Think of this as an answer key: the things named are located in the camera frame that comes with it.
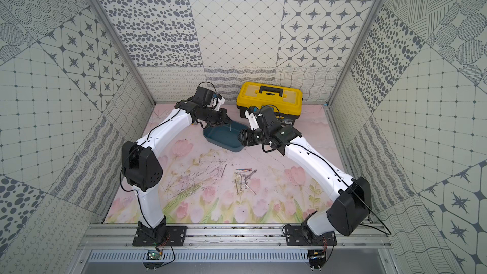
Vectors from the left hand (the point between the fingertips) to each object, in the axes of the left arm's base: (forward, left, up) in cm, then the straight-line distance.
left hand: (231, 118), depth 87 cm
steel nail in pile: (-25, -10, -21) cm, 35 cm away
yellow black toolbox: (+16, -28, -4) cm, 32 cm away
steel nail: (+10, +4, -20) cm, 22 cm away
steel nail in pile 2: (-22, -5, -21) cm, 31 cm away
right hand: (-12, -7, +1) cm, 14 cm away
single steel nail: (-16, +4, -22) cm, 27 cm away
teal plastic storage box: (+6, +6, -22) cm, 24 cm away
